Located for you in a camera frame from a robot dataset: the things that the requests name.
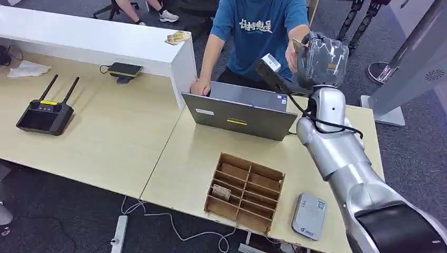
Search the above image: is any white power cable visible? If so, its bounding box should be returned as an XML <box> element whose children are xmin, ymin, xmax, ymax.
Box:
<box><xmin>121</xmin><ymin>196</ymin><xmax>237</xmax><ymax>253</ymax></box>

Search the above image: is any yellow printed card stack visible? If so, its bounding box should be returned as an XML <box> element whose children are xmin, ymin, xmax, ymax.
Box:
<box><xmin>164</xmin><ymin>31</ymin><xmax>192</xmax><ymax>46</ymax></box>

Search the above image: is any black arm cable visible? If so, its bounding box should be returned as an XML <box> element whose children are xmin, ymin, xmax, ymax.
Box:
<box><xmin>287</xmin><ymin>91</ymin><xmax>364</xmax><ymax>139</ymax></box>

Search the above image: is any grey flat device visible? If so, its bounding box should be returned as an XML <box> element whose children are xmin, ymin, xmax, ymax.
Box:
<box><xmin>291</xmin><ymin>193</ymin><xmax>327</xmax><ymax>241</ymax></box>

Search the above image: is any person's left hand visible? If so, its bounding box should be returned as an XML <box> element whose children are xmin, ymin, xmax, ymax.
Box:
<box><xmin>285</xmin><ymin>38</ymin><xmax>302</xmax><ymax>74</ymax></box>

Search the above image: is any grey pillar stand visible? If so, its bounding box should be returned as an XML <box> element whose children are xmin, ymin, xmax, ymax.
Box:
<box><xmin>360</xmin><ymin>0</ymin><xmax>447</xmax><ymax>128</ymax></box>

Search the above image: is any white desk partition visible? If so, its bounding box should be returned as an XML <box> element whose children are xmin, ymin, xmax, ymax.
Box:
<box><xmin>0</xmin><ymin>5</ymin><xmax>198</xmax><ymax>110</ymax></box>

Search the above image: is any wooden card box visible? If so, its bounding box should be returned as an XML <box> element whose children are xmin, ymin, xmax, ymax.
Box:
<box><xmin>204</xmin><ymin>152</ymin><xmax>286</xmax><ymax>235</ymax></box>

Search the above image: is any black remote controller with antennas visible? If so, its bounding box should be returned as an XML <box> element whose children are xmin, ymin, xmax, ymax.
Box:
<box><xmin>15</xmin><ymin>74</ymin><xmax>81</xmax><ymax>137</ymax></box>

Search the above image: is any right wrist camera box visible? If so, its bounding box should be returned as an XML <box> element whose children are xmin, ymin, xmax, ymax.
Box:
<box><xmin>256</xmin><ymin>53</ymin><xmax>314</xmax><ymax>98</ymax></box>

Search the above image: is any seated person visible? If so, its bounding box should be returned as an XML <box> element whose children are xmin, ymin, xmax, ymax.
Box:
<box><xmin>114</xmin><ymin>0</ymin><xmax>180</xmax><ymax>26</ymax></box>

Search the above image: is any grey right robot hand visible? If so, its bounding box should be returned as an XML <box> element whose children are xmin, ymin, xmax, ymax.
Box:
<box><xmin>297</xmin><ymin>31</ymin><xmax>350</xmax><ymax>89</ymax></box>

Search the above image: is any grey laptop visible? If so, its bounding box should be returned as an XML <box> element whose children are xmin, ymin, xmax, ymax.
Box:
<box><xmin>181</xmin><ymin>81</ymin><xmax>298</xmax><ymax>142</ymax></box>

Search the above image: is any white cloth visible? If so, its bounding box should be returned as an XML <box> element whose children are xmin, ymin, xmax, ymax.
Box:
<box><xmin>6</xmin><ymin>60</ymin><xmax>53</xmax><ymax>79</ymax></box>

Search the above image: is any person's hand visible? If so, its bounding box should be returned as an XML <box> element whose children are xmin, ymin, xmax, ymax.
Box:
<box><xmin>190</xmin><ymin>77</ymin><xmax>212</xmax><ymax>96</ymax></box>
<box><xmin>285</xmin><ymin>38</ymin><xmax>302</xmax><ymax>74</ymax></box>

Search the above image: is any person's right hand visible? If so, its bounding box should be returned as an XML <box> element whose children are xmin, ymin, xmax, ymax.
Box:
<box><xmin>190</xmin><ymin>77</ymin><xmax>212</xmax><ymax>96</ymax></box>

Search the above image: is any grey chair foot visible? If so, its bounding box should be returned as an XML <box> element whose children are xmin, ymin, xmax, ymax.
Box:
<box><xmin>0</xmin><ymin>200</ymin><xmax>15</xmax><ymax>238</ymax></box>

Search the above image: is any black phone on stand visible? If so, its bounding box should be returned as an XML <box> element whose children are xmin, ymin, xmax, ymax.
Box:
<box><xmin>106</xmin><ymin>62</ymin><xmax>144</xmax><ymax>85</ymax></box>

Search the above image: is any round metal base stand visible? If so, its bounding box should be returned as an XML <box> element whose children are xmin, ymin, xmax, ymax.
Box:
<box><xmin>365</xmin><ymin>60</ymin><xmax>399</xmax><ymax>86</ymax></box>

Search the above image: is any black chair base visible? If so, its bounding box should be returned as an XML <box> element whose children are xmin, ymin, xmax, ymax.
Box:
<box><xmin>92</xmin><ymin>0</ymin><xmax>140</xmax><ymax>21</ymax></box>

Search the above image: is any black jointed robot leg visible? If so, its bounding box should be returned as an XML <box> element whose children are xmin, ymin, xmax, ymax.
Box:
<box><xmin>347</xmin><ymin>0</ymin><xmax>391</xmax><ymax>50</ymax></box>
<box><xmin>336</xmin><ymin>0</ymin><xmax>365</xmax><ymax>43</ymax></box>

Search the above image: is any black cabled object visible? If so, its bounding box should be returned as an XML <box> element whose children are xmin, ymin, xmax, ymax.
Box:
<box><xmin>0</xmin><ymin>44</ymin><xmax>24</xmax><ymax>67</ymax></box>

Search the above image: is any white desk foot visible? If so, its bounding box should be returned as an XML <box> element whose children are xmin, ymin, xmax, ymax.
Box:
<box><xmin>238</xmin><ymin>232</ymin><xmax>268</xmax><ymax>253</ymax></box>

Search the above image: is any white power strip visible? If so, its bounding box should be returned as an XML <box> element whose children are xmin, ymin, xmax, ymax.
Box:
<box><xmin>110</xmin><ymin>215</ymin><xmax>130</xmax><ymax>253</ymax></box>

